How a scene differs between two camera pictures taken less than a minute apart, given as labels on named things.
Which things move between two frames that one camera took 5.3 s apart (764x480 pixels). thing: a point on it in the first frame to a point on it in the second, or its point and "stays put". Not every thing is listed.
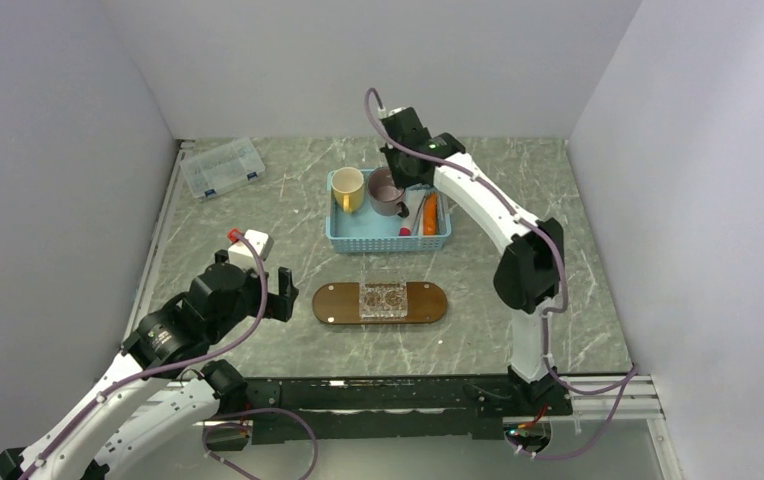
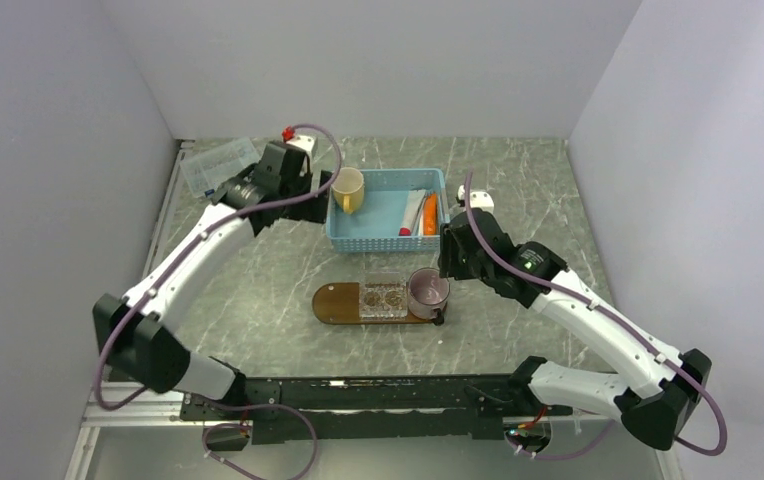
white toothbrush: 442,214 stays put
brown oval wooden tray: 338,303 stays put
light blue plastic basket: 365,230 stays put
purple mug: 385,198 to 428,294
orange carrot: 430,214 stays put
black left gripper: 279,306 to 312,210
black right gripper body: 399,169 to 470,267
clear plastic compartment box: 221,167 stays put
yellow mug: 347,185 stays put
